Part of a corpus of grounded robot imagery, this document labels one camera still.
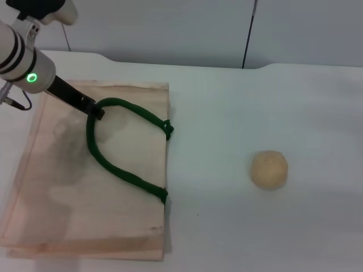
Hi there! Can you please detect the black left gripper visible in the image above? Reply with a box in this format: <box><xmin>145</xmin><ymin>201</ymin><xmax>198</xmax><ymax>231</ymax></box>
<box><xmin>46</xmin><ymin>75</ymin><xmax>106</xmax><ymax>122</ymax></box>

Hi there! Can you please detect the beige handbag with green handles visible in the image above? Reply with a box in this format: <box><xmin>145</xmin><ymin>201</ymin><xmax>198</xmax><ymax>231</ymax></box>
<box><xmin>0</xmin><ymin>80</ymin><xmax>175</xmax><ymax>260</ymax></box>

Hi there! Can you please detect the round egg yolk pastry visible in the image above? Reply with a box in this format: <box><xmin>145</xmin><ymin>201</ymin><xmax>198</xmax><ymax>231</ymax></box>
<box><xmin>250</xmin><ymin>150</ymin><xmax>289</xmax><ymax>192</ymax></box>

